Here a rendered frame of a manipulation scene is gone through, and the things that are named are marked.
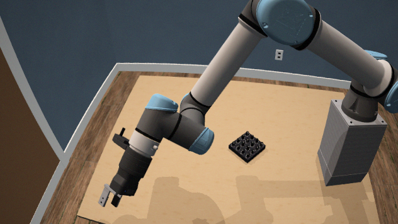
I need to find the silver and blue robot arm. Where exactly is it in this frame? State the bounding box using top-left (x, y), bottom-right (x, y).
top-left (135, 0), bottom-right (398, 155)

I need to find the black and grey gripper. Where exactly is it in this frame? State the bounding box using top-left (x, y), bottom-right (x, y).
top-left (98, 128), bottom-right (160, 208)

